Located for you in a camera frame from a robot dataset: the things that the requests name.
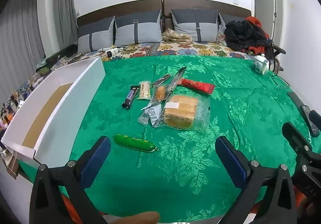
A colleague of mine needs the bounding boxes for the clear plastic bag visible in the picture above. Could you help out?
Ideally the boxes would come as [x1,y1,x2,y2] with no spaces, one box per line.
[216,33,228,46]

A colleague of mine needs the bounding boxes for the orange bun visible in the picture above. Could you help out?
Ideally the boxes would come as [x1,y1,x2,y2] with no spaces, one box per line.
[153,84,173,103]

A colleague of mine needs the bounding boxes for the grey curtain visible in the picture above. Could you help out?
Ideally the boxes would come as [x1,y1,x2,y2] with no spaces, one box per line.
[0,0,78,104]

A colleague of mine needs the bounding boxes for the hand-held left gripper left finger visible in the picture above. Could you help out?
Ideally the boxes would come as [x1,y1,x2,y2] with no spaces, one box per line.
[29,136,112,224]

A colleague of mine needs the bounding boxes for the long clear plastic packet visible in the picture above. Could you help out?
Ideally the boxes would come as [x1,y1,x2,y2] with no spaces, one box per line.
[137,102,163,128]

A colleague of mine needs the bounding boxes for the floral bedsheet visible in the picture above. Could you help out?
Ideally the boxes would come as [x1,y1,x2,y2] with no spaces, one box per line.
[33,41,256,81]

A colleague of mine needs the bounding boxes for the dark brown snack bar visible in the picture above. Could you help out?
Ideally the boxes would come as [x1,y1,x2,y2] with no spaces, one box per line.
[152,75,171,87]

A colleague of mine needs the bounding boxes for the dark chair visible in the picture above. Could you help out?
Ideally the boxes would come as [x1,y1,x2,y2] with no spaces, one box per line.
[269,38,286,74]

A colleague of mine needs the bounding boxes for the black remote control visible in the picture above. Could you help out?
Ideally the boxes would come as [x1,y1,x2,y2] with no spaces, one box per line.
[300,105,320,138]

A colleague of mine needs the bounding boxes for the white blue teapot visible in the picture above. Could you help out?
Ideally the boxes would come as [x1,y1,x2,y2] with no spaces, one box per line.
[253,53,270,75]

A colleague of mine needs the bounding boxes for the black cable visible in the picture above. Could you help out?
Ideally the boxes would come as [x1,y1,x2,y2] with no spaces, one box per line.
[269,74,289,87]

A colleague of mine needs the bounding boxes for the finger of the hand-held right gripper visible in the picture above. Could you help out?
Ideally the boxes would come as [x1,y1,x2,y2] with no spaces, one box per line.
[309,111,321,129]
[281,122,314,158]

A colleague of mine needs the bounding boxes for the white door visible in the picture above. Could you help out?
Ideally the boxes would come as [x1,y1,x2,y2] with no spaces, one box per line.
[251,0,282,47]

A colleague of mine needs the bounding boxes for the green patterned tablecloth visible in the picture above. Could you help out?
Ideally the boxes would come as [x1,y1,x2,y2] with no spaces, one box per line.
[20,55,321,223]

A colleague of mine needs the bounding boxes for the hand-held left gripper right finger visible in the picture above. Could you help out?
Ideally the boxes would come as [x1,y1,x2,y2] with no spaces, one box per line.
[215,136,298,224]

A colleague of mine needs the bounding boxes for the green sausage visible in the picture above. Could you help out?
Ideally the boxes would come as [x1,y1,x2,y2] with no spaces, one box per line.
[114,134,159,153]

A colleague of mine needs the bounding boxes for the thin charger cable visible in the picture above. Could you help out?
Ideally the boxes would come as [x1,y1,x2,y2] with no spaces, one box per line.
[114,45,151,59]

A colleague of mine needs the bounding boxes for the red snack packet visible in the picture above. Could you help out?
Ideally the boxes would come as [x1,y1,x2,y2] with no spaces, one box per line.
[181,78,216,95]

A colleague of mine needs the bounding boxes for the long black clear snack packet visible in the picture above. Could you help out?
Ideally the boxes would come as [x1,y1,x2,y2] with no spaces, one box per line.
[150,66,187,106]

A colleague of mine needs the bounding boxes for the white cardboard box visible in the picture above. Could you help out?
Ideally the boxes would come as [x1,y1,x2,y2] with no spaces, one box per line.
[1,58,106,167]

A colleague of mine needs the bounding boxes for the beige cracker packet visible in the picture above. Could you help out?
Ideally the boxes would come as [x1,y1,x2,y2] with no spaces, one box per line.
[137,81,151,100]

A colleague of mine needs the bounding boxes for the black clothes pile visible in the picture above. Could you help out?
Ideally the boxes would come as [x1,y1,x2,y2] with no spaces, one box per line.
[224,20,270,52]

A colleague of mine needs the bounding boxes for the brown chocolate bar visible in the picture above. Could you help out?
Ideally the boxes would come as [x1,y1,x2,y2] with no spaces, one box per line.
[122,85,140,110]

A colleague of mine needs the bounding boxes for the person's left hand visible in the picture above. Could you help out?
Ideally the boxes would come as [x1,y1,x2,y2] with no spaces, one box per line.
[110,211,161,224]

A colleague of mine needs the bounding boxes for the bread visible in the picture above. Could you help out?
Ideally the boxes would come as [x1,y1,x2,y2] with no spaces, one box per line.
[163,94,210,131]

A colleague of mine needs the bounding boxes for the red garment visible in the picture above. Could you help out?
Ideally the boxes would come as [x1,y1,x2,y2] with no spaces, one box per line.
[244,16,271,56]

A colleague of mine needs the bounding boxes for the beige folded cloth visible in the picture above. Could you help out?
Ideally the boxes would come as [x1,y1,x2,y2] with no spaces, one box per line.
[162,28,192,44]

